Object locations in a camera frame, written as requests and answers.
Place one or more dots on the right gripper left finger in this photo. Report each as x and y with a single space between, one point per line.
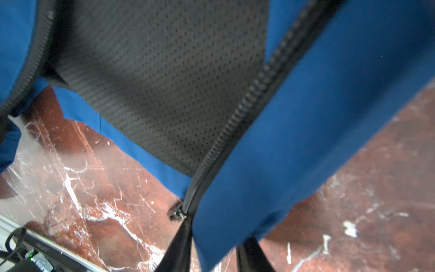
178 255

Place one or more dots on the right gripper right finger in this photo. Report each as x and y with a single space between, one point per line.
251 258

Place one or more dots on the blue zip-up jacket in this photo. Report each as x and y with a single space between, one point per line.
241 108

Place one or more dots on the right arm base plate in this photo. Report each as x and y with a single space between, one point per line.
24 251

